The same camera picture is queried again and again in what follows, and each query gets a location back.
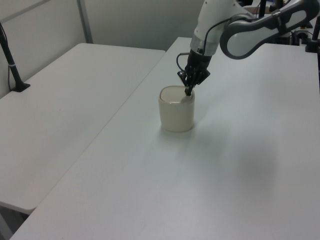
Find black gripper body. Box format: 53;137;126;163
184;49;214;74

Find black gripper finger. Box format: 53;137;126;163
177;68;194;97
189;70;212;97

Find cream plastic trash bin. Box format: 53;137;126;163
157;85;197;133

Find black and silver device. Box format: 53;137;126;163
289;29;309;46

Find black pole with clamp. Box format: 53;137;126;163
304;14;320;54

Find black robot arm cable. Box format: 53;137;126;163
175;15;234;74

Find black camera stand pole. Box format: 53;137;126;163
0;21;31;93

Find thin black cable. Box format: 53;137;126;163
7;65;13;91

